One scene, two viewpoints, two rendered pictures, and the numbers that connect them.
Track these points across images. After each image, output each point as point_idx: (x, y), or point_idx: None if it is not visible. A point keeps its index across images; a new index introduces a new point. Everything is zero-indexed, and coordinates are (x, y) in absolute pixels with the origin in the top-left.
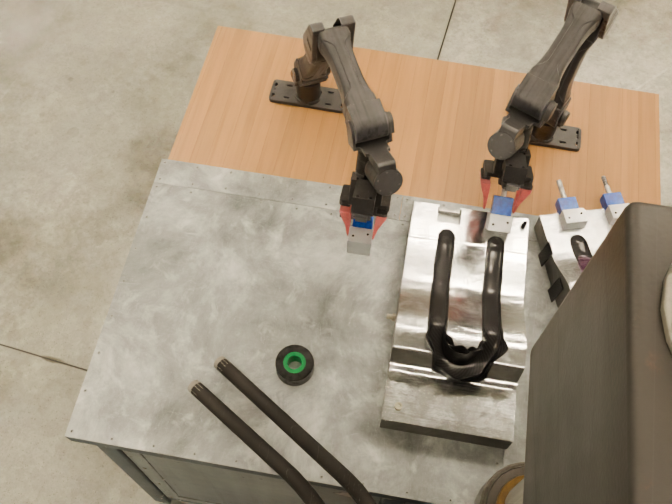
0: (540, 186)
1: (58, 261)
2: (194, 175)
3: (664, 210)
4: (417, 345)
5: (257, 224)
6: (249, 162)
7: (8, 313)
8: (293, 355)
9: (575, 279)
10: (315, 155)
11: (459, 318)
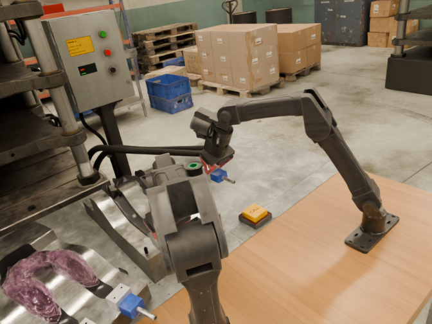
0: None
1: None
2: (328, 170)
3: None
4: (144, 171)
5: (277, 180)
6: (324, 189)
7: None
8: (196, 166)
9: (90, 256)
10: (310, 215)
11: (137, 191)
